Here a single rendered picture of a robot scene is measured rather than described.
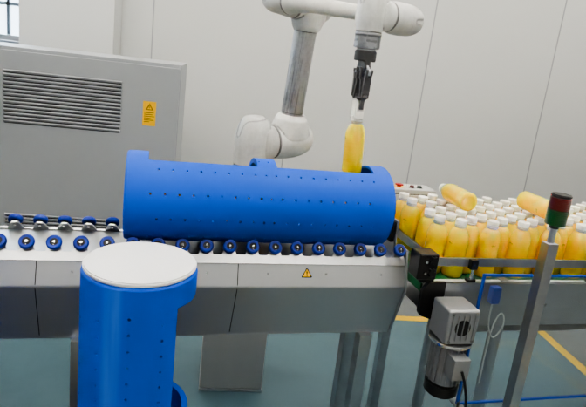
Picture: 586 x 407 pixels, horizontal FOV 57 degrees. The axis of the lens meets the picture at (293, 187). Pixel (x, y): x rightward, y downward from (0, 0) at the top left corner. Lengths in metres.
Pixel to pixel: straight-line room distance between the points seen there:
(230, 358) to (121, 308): 1.39
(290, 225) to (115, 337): 0.67
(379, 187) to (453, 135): 3.25
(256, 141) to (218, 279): 0.80
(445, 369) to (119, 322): 1.07
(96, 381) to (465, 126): 4.17
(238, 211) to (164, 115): 1.73
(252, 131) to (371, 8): 0.80
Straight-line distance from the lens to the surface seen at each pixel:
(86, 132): 3.41
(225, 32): 4.55
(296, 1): 2.19
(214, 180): 1.67
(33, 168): 3.54
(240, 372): 2.70
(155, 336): 1.36
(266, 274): 1.78
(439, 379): 1.93
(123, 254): 1.46
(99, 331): 1.37
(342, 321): 1.99
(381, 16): 1.87
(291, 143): 2.45
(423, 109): 4.89
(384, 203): 1.81
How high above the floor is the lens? 1.58
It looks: 14 degrees down
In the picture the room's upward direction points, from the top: 7 degrees clockwise
